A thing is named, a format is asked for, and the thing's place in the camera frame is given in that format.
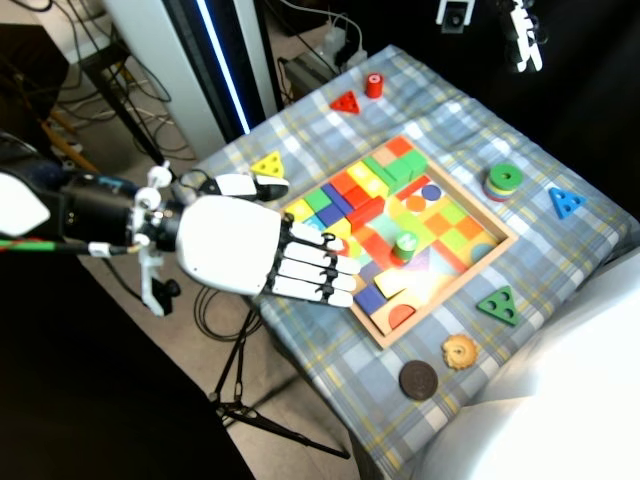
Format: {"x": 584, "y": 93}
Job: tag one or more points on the brown round cookie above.
{"x": 418, "y": 380}

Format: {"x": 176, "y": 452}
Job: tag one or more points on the tan flower-shaped cookie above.
{"x": 467, "y": 352}

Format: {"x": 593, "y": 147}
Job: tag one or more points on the black adapter box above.
{"x": 307, "y": 70}

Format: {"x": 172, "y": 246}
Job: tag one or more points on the white blurred foreground object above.
{"x": 575, "y": 400}

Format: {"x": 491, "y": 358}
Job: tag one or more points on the dark blue cube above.
{"x": 370, "y": 300}

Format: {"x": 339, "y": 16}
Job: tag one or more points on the red triangle block with holes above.
{"x": 347, "y": 103}

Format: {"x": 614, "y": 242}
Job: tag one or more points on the white column with blue light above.
{"x": 165, "y": 75}

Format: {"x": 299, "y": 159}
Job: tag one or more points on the teal cube number 5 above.
{"x": 311, "y": 222}

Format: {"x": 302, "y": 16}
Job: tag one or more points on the red cylinder block letter Q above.
{"x": 374, "y": 90}

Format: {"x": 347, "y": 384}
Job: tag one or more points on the black tripod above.
{"x": 234, "y": 409}

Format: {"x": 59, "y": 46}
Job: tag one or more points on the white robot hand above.
{"x": 525, "y": 40}
{"x": 225, "y": 240}

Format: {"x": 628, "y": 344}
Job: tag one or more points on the blue triangle block with holes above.
{"x": 565, "y": 202}

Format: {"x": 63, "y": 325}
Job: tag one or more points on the black metal stand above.
{"x": 107, "y": 65}

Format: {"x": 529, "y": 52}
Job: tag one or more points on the black cabinet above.
{"x": 30, "y": 75}

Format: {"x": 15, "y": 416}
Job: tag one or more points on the blue plaid tablecloth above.
{"x": 550, "y": 260}

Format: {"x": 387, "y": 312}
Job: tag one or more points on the black foreground panel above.
{"x": 75, "y": 390}

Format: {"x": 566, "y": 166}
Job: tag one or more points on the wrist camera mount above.
{"x": 155, "y": 295}
{"x": 452, "y": 17}

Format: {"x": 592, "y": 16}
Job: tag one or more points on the wooden puzzle tray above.
{"x": 450, "y": 225}

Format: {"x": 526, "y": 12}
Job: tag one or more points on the green triangle block with holes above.
{"x": 501, "y": 305}

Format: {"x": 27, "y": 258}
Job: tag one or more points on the yellow triangle block with holes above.
{"x": 270, "y": 165}

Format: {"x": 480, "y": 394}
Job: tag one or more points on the white power strip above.
{"x": 334, "y": 37}

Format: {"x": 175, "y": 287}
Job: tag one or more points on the green cylinder block letter N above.
{"x": 404, "y": 250}

